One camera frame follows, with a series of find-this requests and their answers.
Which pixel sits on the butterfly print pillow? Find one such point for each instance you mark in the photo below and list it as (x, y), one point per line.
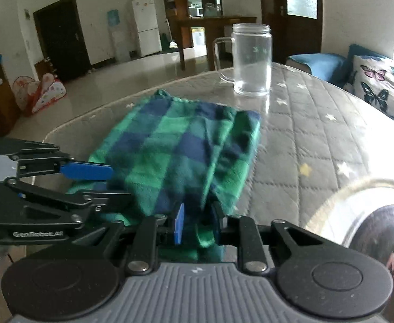
(378, 84)

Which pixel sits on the blue sofa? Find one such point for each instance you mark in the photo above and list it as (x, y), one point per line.
(318, 64)

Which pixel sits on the dark round object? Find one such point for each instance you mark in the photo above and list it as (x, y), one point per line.
(385, 235)

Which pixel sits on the white refrigerator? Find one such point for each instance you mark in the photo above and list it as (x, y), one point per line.
(146, 27)

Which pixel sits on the dark wooden desk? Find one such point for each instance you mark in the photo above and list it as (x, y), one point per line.
(213, 22)

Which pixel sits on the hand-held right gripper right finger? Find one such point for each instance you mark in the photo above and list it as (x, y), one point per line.
(218, 223)

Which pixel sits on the white water dispenser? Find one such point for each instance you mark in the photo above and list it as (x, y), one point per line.
(117, 43)

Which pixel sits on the red white play tent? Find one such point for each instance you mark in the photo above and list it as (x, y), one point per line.
(45, 96)

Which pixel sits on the black door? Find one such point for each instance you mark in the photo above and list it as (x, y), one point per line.
(62, 40)

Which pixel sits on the clear glass mug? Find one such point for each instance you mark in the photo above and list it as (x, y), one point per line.
(252, 60)

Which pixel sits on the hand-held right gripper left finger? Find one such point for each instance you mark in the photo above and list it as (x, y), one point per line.
(179, 223)

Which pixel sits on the green plaid shirt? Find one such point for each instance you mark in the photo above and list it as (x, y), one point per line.
(170, 148)

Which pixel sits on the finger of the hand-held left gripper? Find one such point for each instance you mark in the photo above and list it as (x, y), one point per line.
(82, 197)
(85, 171)

